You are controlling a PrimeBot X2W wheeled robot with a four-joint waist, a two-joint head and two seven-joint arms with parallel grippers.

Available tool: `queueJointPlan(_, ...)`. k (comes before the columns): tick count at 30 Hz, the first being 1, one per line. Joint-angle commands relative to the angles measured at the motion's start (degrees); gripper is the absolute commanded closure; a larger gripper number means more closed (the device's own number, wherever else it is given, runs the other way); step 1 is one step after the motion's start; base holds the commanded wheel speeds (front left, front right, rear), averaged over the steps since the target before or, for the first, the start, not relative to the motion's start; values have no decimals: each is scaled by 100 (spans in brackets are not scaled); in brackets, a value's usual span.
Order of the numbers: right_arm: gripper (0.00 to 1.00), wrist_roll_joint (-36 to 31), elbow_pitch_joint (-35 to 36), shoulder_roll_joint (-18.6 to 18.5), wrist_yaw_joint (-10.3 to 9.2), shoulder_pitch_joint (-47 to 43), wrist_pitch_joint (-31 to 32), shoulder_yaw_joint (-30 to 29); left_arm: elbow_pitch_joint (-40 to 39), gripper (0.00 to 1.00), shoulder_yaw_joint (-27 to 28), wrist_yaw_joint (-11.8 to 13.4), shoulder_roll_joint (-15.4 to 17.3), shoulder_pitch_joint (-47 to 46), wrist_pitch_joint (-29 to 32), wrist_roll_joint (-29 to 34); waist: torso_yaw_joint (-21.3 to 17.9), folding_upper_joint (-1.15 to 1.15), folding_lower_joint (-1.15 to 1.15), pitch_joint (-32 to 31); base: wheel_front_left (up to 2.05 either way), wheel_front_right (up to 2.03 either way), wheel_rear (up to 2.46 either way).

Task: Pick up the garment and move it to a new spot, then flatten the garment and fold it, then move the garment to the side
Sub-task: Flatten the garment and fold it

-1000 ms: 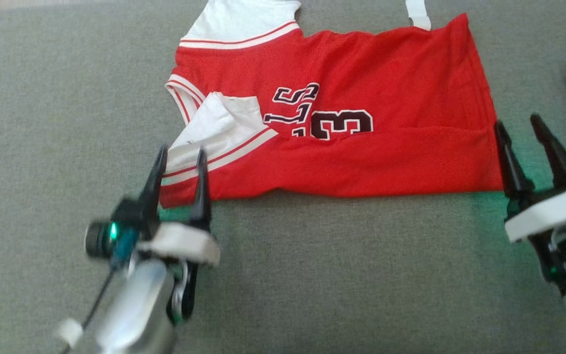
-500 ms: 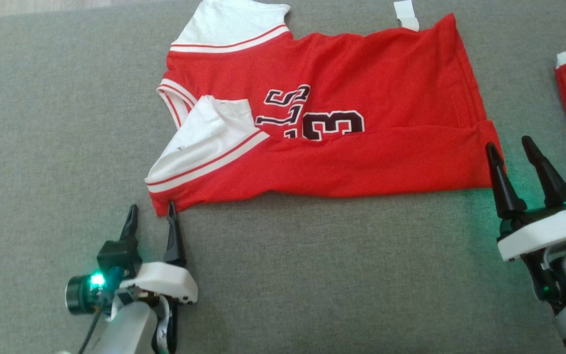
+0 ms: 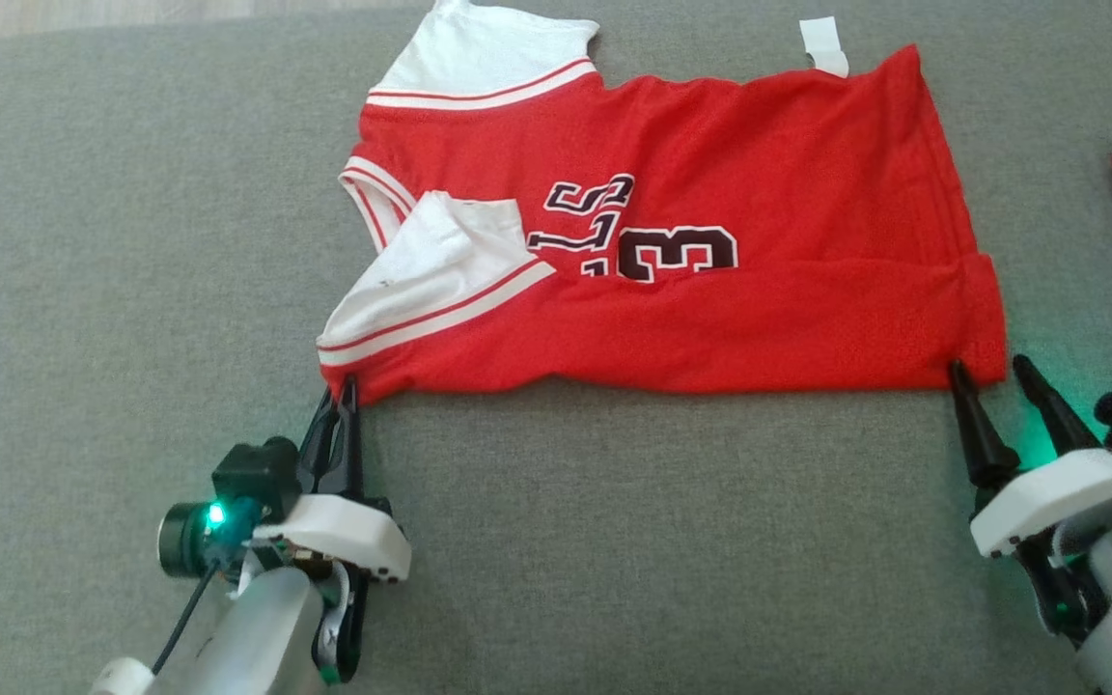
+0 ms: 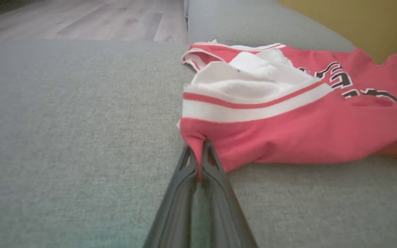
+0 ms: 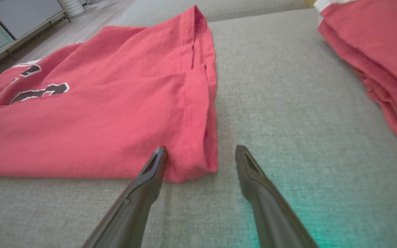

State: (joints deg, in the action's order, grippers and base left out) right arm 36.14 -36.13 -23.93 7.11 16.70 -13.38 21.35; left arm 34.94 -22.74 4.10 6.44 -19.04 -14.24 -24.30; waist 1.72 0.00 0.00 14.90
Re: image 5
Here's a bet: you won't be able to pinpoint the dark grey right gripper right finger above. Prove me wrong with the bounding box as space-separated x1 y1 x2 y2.
235 145 319 248

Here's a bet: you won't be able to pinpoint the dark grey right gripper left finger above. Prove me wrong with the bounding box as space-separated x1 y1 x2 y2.
81 146 169 248

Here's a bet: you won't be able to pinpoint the red and white jersey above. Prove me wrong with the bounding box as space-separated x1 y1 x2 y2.
0 5 219 183

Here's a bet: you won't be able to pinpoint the red shorts with white band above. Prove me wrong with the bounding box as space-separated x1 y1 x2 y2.
314 0 397 161

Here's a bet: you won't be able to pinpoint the grey fabric sofa seat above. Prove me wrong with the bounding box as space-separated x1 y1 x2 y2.
0 7 397 248

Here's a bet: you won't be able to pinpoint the grey sofa back cushion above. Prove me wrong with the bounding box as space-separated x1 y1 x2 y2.
111 0 310 27

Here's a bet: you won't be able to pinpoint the white ribbed bin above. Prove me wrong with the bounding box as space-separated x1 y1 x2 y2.
57 0 86 18

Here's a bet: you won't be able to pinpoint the mint drawer cabinet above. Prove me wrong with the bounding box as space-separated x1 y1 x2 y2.
0 0 71 71

